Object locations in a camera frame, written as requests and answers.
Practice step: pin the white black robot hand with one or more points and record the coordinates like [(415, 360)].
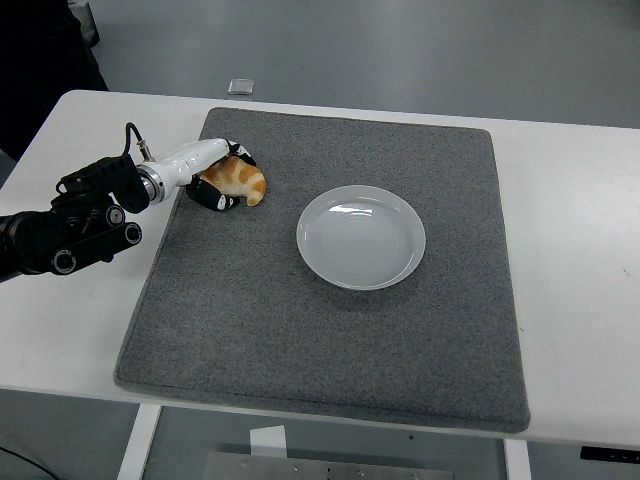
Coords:
[(185, 157)]

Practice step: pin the orange croissant bread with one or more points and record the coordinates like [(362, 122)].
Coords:
[(245, 180)]

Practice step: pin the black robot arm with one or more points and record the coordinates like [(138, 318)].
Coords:
[(40, 235)]

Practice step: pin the small silver floor plate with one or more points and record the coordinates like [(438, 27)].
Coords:
[(241, 86)]

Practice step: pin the white round plate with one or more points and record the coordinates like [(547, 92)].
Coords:
[(360, 240)]

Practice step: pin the grey metal plate with screws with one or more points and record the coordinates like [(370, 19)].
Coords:
[(325, 467)]

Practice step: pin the grey mesh bin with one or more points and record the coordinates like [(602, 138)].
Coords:
[(85, 22)]

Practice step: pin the person's legs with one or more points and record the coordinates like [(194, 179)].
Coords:
[(40, 60)]

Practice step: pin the grey felt mat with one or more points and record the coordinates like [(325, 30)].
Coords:
[(300, 340)]

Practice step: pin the white table leg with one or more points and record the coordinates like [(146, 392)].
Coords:
[(140, 440), (517, 462)]

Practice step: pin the black table control panel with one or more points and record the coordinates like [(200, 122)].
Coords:
[(610, 453)]

